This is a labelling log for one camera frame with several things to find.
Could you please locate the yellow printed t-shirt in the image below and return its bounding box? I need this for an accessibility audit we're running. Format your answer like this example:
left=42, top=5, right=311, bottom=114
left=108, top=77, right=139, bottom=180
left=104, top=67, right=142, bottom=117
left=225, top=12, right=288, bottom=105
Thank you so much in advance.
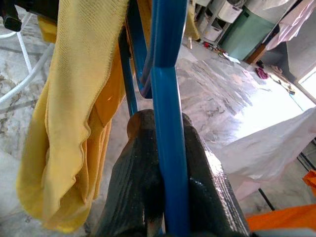
left=16, top=0, right=200, bottom=234

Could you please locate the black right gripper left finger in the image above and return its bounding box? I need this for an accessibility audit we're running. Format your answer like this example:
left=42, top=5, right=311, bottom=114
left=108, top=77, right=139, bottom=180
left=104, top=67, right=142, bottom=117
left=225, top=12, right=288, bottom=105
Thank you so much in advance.
left=95, top=110, right=165, bottom=237

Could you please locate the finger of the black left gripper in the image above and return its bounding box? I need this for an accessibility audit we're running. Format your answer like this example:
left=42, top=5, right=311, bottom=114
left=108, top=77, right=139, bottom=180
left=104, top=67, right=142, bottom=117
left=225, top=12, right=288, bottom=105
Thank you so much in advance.
left=3, top=9, right=23, bottom=32

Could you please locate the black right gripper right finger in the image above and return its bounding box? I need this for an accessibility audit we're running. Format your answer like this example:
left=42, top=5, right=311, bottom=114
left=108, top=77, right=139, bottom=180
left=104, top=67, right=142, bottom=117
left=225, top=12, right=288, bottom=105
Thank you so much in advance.
left=182, top=112, right=250, bottom=237

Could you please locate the orange t-shirt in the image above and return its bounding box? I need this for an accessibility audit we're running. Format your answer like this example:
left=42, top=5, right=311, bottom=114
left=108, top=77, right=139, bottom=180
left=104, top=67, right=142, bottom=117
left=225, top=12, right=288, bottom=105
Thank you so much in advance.
left=244, top=169, right=316, bottom=237

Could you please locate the white shirt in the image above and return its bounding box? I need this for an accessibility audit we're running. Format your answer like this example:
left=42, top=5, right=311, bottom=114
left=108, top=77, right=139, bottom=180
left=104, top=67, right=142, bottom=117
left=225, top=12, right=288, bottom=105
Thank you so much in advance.
left=204, top=107, right=316, bottom=196

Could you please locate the white sack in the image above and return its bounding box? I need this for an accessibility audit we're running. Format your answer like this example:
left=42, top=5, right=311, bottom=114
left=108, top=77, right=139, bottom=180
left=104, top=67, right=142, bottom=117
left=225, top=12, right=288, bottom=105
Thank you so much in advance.
left=244, top=0, right=299, bottom=25

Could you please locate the grey storage trolley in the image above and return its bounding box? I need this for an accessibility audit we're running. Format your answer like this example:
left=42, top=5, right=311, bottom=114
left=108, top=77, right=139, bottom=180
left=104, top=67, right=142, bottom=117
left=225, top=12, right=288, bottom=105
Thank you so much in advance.
left=195, top=0, right=245, bottom=42

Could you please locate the pale pink hanging cloth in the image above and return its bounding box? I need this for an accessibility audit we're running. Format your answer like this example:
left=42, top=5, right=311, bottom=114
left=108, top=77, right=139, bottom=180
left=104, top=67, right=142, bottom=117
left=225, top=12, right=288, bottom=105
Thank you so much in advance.
left=265, top=0, right=316, bottom=51

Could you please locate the white paper sheet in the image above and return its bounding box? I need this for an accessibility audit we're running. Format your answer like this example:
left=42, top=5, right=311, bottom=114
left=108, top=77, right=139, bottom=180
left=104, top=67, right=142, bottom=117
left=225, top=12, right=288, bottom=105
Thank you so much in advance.
left=221, top=50, right=241, bottom=62

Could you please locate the black metal drying rack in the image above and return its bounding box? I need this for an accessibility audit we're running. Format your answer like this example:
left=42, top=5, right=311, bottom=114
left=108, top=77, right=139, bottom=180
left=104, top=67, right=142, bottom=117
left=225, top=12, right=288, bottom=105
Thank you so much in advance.
left=258, top=138, right=316, bottom=211

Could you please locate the blue plastic hanger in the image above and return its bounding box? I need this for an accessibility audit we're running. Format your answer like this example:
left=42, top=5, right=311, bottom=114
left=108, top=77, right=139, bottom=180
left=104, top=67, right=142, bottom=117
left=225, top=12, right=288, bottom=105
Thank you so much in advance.
left=118, top=0, right=191, bottom=237

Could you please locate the red slipper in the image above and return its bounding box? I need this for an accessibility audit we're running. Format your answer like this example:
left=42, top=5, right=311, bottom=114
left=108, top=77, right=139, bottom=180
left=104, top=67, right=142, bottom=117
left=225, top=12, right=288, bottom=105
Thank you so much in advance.
left=255, top=67, right=269, bottom=80

